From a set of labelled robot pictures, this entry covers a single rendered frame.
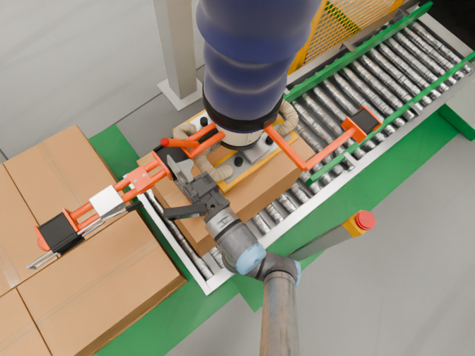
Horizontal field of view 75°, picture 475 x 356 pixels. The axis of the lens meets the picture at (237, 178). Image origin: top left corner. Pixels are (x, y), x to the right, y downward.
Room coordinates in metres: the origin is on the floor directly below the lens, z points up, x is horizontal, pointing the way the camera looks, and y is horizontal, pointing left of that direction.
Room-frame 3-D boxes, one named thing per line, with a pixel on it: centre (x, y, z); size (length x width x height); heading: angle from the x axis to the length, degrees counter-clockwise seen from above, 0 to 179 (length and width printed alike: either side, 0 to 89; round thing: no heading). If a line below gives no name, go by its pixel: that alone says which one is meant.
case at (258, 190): (0.53, 0.05, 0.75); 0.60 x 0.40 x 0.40; 140
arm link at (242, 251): (0.14, -0.05, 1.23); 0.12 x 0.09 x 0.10; 51
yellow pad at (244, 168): (0.49, -0.04, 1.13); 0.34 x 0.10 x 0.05; 141
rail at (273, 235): (0.93, -0.73, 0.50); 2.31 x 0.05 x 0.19; 140
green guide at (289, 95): (1.59, -0.50, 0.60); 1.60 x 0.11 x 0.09; 140
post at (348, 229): (0.37, -0.48, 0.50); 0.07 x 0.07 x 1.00; 50
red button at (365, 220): (0.37, -0.48, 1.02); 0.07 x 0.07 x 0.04
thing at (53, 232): (0.09, 0.42, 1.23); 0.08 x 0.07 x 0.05; 141
